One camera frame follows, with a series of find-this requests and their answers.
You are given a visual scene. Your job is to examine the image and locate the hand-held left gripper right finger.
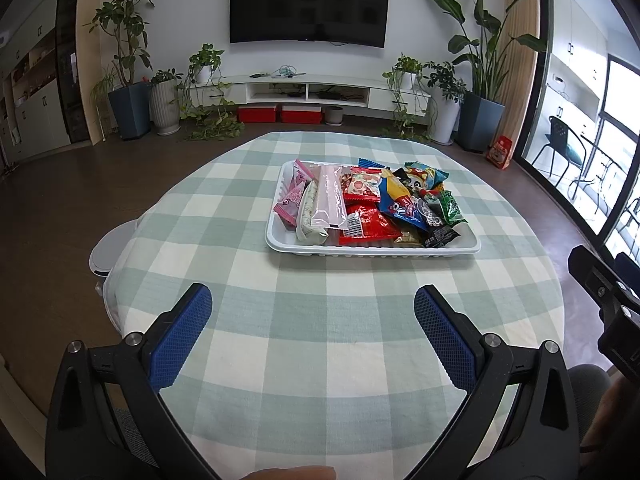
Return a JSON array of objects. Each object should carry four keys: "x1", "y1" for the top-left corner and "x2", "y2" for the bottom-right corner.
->
[{"x1": 407, "y1": 285, "x2": 583, "y2": 480}]

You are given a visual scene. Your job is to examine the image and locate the beige curtain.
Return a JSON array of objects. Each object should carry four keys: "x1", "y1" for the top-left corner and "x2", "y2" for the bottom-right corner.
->
[{"x1": 492, "y1": 0, "x2": 541, "y2": 146}]

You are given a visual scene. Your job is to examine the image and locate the red bag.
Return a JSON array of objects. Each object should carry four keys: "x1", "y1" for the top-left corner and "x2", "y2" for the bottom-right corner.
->
[{"x1": 486, "y1": 135, "x2": 514, "y2": 170}]

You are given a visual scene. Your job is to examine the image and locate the green snack packet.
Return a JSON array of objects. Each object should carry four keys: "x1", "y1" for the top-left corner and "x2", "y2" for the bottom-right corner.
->
[{"x1": 430, "y1": 190, "x2": 468, "y2": 226}]

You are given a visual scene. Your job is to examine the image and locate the trailing plant in white pot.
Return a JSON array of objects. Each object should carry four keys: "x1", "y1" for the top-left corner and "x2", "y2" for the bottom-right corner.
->
[
  {"x1": 172, "y1": 43, "x2": 246, "y2": 142},
  {"x1": 382, "y1": 52, "x2": 431, "y2": 138}
]

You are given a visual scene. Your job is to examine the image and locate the pale pink translucent packet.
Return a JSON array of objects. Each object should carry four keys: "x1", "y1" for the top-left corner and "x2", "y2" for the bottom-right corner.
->
[{"x1": 311, "y1": 164, "x2": 349, "y2": 231}]

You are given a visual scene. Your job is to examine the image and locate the black wall television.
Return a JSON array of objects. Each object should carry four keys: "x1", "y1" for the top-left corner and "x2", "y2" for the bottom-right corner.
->
[{"x1": 229, "y1": 0, "x2": 391, "y2": 49}]

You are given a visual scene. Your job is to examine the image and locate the dark brown snack packet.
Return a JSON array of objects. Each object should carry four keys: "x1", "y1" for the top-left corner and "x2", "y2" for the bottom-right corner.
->
[{"x1": 422, "y1": 224, "x2": 461, "y2": 250}]

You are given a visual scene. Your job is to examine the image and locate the white balcony cabinets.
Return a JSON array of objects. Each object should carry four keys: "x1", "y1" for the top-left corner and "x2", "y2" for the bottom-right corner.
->
[{"x1": 542, "y1": 0, "x2": 608, "y2": 126}]

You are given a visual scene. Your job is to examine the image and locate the red snack packet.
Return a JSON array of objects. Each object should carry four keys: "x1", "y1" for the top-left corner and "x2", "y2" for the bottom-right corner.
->
[{"x1": 339, "y1": 202, "x2": 402, "y2": 246}]

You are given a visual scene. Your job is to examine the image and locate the tall plant in grey-blue pot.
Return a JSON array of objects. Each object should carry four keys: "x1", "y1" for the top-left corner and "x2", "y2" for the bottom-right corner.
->
[{"x1": 82, "y1": 0, "x2": 156, "y2": 141}]

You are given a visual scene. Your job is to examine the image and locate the large-leaf plant in blue pot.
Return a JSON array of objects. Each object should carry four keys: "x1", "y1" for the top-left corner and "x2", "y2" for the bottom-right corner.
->
[{"x1": 422, "y1": 0, "x2": 548, "y2": 153}]

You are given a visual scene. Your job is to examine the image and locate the person's right hand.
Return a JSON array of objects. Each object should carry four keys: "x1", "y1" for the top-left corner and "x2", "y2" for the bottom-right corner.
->
[{"x1": 580, "y1": 372, "x2": 640, "y2": 458}]

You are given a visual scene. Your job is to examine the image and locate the wall cabinet unit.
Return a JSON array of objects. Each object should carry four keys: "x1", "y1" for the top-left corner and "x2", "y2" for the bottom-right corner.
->
[{"x1": 0, "y1": 0, "x2": 93, "y2": 161}]

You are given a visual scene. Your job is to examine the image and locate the red white fruit-print packet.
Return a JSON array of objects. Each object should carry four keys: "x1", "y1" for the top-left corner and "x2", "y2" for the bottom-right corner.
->
[{"x1": 341, "y1": 166, "x2": 383, "y2": 204}]

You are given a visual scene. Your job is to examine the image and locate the gold foil snack packet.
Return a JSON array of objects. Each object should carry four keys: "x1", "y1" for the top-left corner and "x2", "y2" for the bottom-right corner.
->
[{"x1": 394, "y1": 229, "x2": 426, "y2": 249}]

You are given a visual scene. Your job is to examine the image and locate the black balcony chair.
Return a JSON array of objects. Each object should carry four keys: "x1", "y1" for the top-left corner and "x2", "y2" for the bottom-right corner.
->
[
  {"x1": 530, "y1": 115, "x2": 588, "y2": 181},
  {"x1": 612, "y1": 195, "x2": 640, "y2": 241}
]

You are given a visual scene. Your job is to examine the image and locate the bushy plant in tall white pot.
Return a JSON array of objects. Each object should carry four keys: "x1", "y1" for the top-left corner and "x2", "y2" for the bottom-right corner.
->
[{"x1": 424, "y1": 61, "x2": 468, "y2": 146}]

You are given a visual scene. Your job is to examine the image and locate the pink cartoon snack packet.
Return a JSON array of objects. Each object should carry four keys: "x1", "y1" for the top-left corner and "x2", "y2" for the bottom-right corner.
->
[{"x1": 274, "y1": 159, "x2": 317, "y2": 231}]

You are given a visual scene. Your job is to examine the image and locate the white television cabinet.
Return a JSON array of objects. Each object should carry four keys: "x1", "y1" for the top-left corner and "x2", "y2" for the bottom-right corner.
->
[{"x1": 185, "y1": 73, "x2": 433, "y2": 115}]

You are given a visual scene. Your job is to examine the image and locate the glass balcony table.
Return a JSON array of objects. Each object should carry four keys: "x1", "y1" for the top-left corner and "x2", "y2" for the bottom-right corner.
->
[{"x1": 567, "y1": 140, "x2": 628, "y2": 206}]

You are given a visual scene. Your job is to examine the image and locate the person's left hand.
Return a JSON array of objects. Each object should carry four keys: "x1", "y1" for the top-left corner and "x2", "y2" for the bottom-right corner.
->
[{"x1": 242, "y1": 466, "x2": 337, "y2": 480}]

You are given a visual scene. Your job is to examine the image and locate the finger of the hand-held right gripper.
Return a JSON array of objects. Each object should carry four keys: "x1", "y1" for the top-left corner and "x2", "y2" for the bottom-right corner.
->
[
  {"x1": 568, "y1": 245, "x2": 640, "y2": 323},
  {"x1": 615, "y1": 252, "x2": 640, "y2": 293}
]

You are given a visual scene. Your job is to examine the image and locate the plant in white ribbed pot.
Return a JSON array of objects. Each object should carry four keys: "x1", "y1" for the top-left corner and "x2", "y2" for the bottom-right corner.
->
[{"x1": 149, "y1": 69, "x2": 183, "y2": 136}]

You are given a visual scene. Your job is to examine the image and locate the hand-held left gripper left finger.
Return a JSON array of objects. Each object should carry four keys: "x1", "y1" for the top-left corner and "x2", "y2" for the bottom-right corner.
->
[{"x1": 45, "y1": 282, "x2": 221, "y2": 480}]

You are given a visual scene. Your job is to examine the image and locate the blue and yellow snack packet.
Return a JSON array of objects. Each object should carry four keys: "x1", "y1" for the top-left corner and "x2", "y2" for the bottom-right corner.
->
[{"x1": 378, "y1": 169, "x2": 431, "y2": 232}]

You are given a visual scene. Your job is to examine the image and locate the white plastic tray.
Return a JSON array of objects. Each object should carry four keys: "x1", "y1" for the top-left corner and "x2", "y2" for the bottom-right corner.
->
[{"x1": 265, "y1": 160, "x2": 482, "y2": 259}]

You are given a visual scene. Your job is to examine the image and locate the long grey-white packet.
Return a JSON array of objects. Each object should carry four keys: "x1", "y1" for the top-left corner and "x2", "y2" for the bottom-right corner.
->
[{"x1": 296, "y1": 179, "x2": 331, "y2": 247}]

